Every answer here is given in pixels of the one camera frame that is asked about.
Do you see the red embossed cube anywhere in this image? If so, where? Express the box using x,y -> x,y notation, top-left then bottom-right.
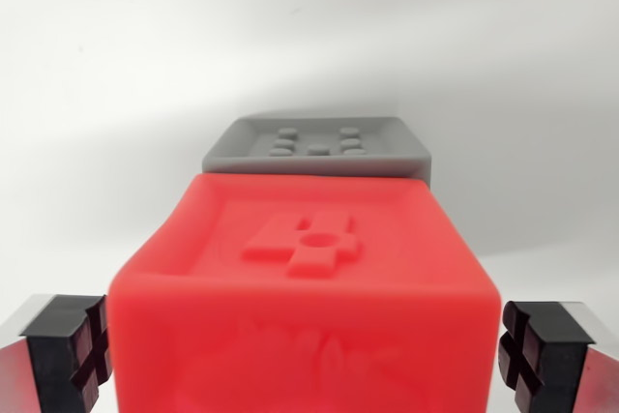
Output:
106,171 -> 505,413

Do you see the black-padded silver gripper right finger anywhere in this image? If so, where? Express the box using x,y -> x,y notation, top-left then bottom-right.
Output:
497,300 -> 619,413

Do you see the grey embossed cube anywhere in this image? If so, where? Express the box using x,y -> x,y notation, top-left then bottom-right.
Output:
201,115 -> 432,189

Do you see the black-padded silver gripper left finger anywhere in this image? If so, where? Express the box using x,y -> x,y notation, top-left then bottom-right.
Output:
0,293 -> 114,413

